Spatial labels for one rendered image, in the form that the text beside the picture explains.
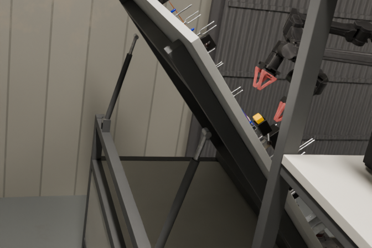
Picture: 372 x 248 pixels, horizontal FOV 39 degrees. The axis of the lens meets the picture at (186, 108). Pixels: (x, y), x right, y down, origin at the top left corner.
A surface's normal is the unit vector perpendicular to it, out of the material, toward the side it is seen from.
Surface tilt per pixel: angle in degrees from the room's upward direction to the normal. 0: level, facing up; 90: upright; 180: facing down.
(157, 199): 0
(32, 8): 90
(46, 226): 0
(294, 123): 90
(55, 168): 90
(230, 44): 90
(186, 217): 0
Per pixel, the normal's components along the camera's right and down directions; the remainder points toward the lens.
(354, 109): 0.31, 0.39
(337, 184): 0.15, -0.92
